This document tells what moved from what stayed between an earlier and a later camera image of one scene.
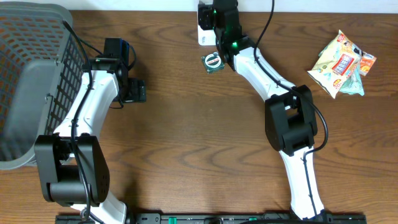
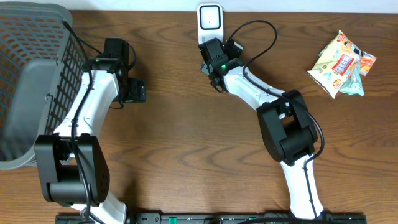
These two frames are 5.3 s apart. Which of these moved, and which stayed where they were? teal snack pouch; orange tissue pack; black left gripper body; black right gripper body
Moved: black right gripper body
Stayed: orange tissue pack; black left gripper body; teal snack pouch
